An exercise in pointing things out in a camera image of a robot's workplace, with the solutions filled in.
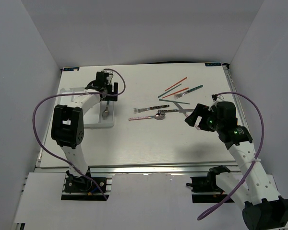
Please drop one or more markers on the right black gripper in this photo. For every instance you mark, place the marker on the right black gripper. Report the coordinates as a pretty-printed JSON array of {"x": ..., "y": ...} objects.
[{"x": 200, "y": 110}]

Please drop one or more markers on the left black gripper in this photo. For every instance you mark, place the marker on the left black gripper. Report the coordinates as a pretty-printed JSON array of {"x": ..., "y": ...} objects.
[{"x": 114, "y": 88}]

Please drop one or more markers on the pink handled knife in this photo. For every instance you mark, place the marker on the pink handled knife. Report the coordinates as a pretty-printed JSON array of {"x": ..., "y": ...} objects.
[{"x": 181, "y": 110}]

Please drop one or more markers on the green handled spoon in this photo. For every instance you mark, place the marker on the green handled spoon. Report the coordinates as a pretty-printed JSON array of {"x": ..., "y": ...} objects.
[{"x": 105, "y": 112}]

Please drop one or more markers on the pink handled spoon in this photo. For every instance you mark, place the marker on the pink handled spoon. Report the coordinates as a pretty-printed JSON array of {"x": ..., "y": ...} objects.
[{"x": 157, "y": 116}]

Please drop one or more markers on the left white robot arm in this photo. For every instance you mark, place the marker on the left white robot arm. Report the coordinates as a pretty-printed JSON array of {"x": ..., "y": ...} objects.
[{"x": 67, "y": 128}]

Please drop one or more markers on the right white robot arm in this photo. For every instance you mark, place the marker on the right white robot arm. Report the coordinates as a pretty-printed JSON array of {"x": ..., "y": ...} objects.
[{"x": 262, "y": 206}]

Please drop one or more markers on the short orange chopstick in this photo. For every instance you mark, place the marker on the short orange chopstick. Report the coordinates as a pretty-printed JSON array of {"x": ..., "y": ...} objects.
[{"x": 175, "y": 92}]

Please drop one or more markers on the white utensil tray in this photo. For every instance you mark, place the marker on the white utensil tray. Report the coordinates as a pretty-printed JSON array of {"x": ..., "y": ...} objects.
[{"x": 93, "y": 118}]

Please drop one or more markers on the long orange chopstick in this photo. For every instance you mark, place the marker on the long orange chopstick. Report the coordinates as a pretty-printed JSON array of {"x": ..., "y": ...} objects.
[{"x": 175, "y": 84}]

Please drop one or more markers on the lower green chopstick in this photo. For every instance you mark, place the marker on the lower green chopstick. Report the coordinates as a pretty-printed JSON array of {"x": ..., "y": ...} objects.
[{"x": 173, "y": 101}]

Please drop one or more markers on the right blue corner label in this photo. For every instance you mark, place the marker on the right blue corner label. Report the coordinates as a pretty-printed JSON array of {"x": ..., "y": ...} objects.
[{"x": 213, "y": 64}]

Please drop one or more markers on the green handled fork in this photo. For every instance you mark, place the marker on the green handled fork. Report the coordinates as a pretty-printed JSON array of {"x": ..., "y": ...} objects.
[{"x": 176, "y": 96}]

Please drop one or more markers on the black handled fork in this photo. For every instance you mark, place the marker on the black handled fork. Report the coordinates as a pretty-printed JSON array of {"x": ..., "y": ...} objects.
[{"x": 139, "y": 110}]

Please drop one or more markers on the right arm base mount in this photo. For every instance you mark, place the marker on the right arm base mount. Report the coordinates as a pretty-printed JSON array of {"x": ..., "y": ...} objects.
[{"x": 203, "y": 192}]

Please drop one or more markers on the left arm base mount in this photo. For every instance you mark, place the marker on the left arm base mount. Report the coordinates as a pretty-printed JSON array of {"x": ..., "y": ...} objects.
[{"x": 78, "y": 188}]

